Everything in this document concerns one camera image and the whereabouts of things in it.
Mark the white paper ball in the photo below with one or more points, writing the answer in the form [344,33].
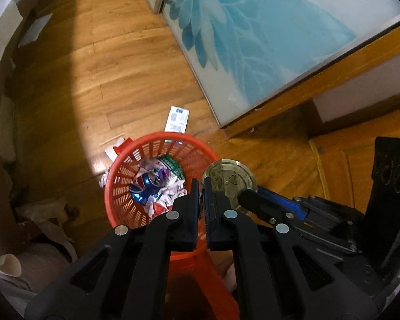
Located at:
[162,202]

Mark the purple foil snack wrapper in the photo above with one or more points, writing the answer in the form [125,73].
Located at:
[162,175]

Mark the red white wrapper on floor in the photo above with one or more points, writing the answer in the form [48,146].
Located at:
[113,151]

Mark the floral sliding wardrobe door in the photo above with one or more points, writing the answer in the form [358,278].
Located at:
[243,52]

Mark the person's grey trouser leg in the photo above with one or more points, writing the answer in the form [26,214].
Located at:
[41,264]

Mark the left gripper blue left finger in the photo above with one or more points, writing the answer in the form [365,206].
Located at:
[185,233]

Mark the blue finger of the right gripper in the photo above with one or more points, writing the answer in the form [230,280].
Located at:
[289,204]

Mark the red plastic stool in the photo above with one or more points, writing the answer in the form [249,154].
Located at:
[195,290]

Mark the red plastic trash basket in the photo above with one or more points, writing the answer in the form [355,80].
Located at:
[140,157]

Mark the gold metal can lid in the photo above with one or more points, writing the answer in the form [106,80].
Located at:
[231,177]

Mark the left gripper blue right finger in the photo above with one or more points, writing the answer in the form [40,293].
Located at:
[215,203]

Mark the crushed blue soda can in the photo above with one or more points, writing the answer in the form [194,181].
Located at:
[143,186]

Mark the white paper card on floor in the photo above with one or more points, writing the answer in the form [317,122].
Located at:
[177,120]

